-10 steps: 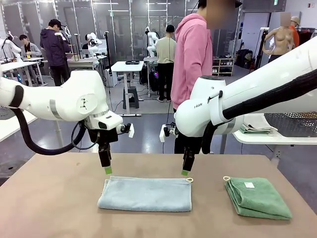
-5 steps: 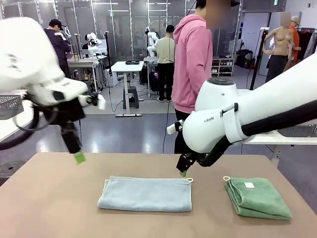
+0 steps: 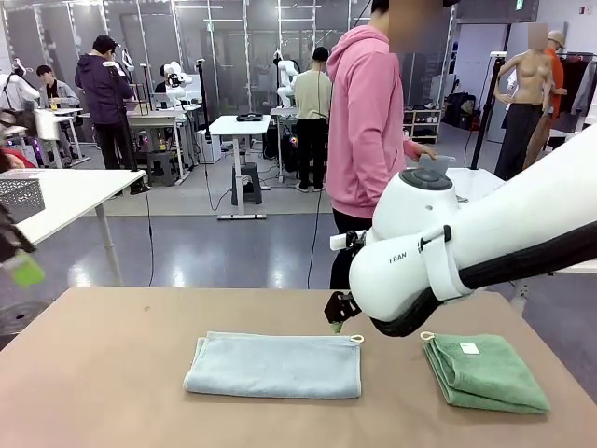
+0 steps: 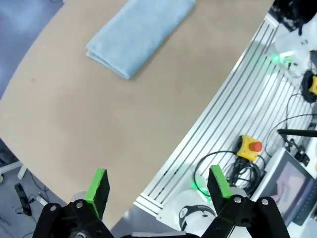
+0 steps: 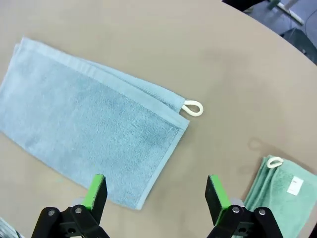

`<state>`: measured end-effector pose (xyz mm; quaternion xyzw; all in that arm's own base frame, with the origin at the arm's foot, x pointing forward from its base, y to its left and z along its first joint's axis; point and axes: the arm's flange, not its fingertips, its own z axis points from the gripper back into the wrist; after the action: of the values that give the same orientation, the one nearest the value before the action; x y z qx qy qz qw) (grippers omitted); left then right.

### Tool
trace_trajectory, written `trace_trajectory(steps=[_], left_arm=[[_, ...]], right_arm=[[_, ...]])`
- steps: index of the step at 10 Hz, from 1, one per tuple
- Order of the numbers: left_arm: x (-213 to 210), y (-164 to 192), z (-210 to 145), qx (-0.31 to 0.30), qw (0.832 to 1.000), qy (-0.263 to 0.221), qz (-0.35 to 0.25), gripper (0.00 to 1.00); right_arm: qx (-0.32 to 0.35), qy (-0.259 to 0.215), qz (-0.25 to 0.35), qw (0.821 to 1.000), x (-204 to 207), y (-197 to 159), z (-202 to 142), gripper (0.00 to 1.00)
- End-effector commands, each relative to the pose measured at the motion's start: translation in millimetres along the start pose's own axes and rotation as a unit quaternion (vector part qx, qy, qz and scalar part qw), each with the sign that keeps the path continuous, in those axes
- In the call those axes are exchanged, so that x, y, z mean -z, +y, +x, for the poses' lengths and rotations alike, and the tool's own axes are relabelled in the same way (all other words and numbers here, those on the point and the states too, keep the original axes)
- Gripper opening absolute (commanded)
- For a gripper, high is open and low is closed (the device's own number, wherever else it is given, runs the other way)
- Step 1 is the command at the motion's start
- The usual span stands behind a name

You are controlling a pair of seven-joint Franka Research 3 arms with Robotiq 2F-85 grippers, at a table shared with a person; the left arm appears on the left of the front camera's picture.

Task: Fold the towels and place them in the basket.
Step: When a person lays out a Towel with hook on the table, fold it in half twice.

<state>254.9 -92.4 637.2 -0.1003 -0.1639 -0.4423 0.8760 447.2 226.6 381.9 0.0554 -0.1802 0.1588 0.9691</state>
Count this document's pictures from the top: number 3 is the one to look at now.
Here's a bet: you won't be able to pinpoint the white box on floor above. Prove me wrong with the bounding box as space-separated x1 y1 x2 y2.
195 129 223 165

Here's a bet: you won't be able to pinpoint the white shoe rack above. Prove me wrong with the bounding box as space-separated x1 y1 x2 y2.
401 102 443 145

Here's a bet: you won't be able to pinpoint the person in red top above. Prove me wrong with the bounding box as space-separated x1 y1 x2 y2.
0 107 38 172

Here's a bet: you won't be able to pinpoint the bare mannequin with black trousers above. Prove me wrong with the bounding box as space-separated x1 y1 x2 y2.
493 22 559 181

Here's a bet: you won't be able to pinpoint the grey plastic lattice basket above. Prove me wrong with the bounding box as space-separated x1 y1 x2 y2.
0 177 47 224

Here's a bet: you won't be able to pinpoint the light blue towel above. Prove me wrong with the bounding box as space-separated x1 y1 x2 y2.
182 330 365 400

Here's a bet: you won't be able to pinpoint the person in pink hoodie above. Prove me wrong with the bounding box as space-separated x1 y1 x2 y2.
325 0 442 290

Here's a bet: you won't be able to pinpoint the black floor cable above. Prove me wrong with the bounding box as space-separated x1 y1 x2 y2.
143 184 156 287

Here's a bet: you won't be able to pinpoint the black tripod with white head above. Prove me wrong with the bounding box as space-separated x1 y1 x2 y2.
469 50 508 171
102 59 155 195

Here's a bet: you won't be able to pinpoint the person's right forearm pink sleeve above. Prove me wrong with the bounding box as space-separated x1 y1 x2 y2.
399 136 422 161

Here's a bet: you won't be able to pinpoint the person's right hand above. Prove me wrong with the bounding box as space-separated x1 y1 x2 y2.
409 142 439 161

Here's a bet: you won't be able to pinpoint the dark grey step stool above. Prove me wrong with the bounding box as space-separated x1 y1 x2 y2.
147 149 178 188

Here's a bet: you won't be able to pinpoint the clothes rack with garments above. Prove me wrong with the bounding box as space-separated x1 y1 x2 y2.
557 50 597 118

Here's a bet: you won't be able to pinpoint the thin black pole stand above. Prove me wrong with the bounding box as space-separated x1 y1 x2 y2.
195 58 212 146

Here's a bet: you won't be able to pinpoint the black floor plate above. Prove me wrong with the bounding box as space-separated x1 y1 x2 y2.
0 298 53 349

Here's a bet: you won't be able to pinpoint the mannequin in orange with hat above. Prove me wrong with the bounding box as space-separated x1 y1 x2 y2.
521 30 568 160

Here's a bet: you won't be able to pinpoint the black bags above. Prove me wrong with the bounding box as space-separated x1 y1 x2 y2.
443 91 482 132

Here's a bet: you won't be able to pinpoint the person in purple jacket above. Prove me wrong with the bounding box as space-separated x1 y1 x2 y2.
74 34 153 195

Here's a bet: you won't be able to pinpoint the black tether cable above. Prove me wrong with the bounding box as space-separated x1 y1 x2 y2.
305 69 324 289

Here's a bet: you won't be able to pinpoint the person in beige top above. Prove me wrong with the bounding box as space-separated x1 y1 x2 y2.
292 45 333 193

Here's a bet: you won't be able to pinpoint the white background work table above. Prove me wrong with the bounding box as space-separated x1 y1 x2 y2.
27 107 92 169

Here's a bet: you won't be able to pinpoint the green terry towel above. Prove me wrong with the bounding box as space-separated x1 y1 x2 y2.
419 331 551 415

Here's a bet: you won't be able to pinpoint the small white standing desk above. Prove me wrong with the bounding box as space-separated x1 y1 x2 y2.
208 114 272 221

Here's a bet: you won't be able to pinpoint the white table with round leg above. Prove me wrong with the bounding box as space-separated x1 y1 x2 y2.
0 167 146 287

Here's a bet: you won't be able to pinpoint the white background workbench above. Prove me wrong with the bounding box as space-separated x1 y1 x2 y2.
78 105 204 183

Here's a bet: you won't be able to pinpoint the seated person in grey jacket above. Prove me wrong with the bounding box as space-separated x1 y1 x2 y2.
35 63 81 162

